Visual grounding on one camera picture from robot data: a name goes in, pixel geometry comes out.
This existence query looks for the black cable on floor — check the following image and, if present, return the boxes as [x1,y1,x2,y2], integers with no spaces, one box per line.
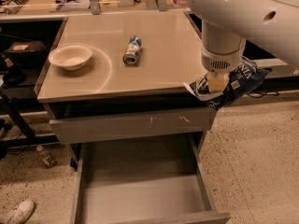
[247,90,280,99]

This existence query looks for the white bowl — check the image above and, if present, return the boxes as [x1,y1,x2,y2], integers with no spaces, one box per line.
[49,43,93,71]

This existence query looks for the grey top drawer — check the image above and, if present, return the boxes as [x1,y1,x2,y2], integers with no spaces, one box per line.
[50,107,216,145]

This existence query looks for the blue white soda can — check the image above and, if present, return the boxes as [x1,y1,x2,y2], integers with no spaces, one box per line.
[122,35,142,65]

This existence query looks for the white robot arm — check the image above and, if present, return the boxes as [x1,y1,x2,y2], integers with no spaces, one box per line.
[186,0,299,93]

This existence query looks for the grey drawer cabinet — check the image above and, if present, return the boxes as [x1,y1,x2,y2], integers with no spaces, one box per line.
[33,10,231,170]

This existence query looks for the white shoe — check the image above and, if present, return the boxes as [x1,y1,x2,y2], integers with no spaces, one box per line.
[0,199,36,224]

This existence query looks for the black device on left shelf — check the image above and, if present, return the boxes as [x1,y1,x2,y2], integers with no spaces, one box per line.
[1,40,48,86]

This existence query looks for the blue chip bag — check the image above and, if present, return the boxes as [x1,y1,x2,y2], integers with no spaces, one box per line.
[184,57,271,110]

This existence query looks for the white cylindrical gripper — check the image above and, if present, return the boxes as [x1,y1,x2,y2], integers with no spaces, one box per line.
[201,40,245,93]

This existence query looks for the open middle drawer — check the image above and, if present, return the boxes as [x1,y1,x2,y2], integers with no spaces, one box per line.
[70,134,230,224]

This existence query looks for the plastic bottle on floor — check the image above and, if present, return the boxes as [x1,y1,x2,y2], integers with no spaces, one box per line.
[36,145,57,168]

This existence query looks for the black stand left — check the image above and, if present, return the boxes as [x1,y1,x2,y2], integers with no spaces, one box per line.
[0,91,58,148]

